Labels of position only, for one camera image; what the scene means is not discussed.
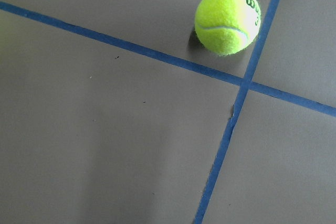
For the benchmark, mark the yellow tennis ball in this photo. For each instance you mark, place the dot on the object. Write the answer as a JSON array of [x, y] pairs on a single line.
[[226, 27]]

